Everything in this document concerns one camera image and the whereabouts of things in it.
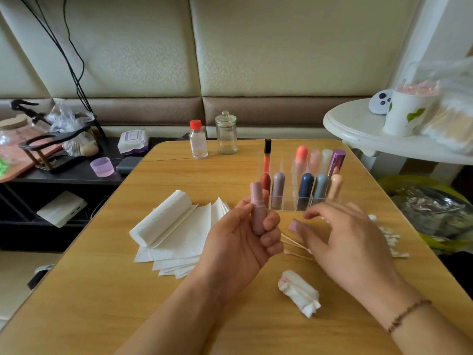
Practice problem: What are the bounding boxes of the person's left hand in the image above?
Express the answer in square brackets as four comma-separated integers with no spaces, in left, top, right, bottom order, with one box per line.
[196,197,285,302]

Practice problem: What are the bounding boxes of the person's right hand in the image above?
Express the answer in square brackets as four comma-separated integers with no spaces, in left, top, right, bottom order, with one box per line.
[288,201,422,322]

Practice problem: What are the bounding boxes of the pile of cotton swabs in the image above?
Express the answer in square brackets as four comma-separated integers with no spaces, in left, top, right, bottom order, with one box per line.
[368,213,411,259]

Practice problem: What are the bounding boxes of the red lipstick dusty pink tube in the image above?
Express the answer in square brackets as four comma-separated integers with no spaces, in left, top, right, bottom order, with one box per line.
[249,181,269,235]

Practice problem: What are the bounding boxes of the stack of white tissues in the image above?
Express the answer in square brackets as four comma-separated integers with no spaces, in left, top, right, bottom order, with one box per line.
[129,190,232,280]

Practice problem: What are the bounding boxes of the white tissue sheet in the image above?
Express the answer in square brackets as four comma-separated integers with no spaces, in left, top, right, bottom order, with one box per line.
[278,270,322,319]

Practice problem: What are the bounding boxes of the red lipstick mauve tube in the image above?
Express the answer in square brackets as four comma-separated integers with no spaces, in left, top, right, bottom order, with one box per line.
[270,171,286,211]

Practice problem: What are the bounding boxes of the clear acrylic lipstick organizer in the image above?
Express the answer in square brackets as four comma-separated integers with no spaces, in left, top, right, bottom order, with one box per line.
[264,139,347,210]

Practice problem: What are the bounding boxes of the person's left forearm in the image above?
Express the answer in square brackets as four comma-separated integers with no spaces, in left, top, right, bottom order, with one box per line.
[114,281,234,355]

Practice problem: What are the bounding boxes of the person's right forearm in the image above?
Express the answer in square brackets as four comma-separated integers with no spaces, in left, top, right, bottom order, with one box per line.
[370,288,473,355]

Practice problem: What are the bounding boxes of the yellow-green bin with bag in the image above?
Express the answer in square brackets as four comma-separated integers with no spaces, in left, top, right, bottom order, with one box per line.
[378,174,473,252]

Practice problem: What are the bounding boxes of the glass jar with lid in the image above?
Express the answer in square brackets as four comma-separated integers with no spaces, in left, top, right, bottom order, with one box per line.
[214,110,239,155]

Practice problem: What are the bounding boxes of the clear bottle red cap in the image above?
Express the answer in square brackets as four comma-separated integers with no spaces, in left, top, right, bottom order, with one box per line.
[188,119,209,160]

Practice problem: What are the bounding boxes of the white round side table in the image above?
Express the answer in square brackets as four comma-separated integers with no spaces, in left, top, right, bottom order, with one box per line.
[323,98,473,166]

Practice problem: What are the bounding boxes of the white mug green leaf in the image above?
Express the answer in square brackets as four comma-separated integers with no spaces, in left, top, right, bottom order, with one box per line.
[383,81,442,138]

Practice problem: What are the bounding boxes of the wet wipes pack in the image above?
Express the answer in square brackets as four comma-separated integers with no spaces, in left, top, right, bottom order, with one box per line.
[117,129,150,155]

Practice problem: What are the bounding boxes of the white panda figure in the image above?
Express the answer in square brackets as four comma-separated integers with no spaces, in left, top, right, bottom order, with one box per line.
[369,88,393,115]

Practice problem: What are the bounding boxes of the small purple plastic cup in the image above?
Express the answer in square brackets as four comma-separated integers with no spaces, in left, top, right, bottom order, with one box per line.
[90,157,115,178]

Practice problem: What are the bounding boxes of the white power bank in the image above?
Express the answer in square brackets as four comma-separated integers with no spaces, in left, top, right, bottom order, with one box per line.
[36,190,87,228]

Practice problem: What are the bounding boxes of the black low shelf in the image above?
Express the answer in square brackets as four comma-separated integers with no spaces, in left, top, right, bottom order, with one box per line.
[0,135,189,252]

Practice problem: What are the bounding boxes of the beige padded backrest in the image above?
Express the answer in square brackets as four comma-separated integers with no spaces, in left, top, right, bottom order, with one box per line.
[0,0,422,138]

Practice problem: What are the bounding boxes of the crumpled clear plastic bag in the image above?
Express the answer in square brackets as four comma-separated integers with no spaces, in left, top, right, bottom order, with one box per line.
[46,100,101,158]

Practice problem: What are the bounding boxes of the pink tray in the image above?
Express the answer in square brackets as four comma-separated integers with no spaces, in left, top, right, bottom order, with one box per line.
[0,125,64,183]

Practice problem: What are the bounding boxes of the jar with wooden lid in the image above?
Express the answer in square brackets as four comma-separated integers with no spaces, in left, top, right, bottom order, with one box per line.
[0,116,31,135]

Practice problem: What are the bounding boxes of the black clip tool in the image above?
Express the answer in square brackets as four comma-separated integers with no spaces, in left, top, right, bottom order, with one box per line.
[10,99,47,124]

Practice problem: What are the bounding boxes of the thin wrist bracelet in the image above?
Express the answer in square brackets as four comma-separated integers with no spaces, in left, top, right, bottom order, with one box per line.
[386,298,433,335]

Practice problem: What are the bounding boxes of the black cables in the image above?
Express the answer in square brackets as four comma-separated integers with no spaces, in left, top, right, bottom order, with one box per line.
[18,0,104,138]

